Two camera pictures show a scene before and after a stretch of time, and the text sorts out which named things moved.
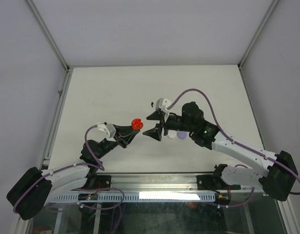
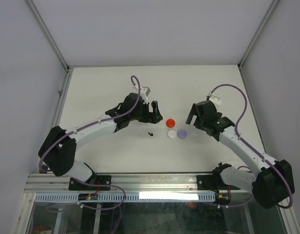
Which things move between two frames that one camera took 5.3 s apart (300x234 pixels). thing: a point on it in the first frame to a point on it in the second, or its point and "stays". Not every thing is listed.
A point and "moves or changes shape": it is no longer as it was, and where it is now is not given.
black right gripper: [155, 132] to [193, 112]
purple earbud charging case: [182, 134] stays
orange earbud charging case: [137, 124] moves or changes shape
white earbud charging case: [171, 134] stays
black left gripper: [123, 130] to [149, 117]
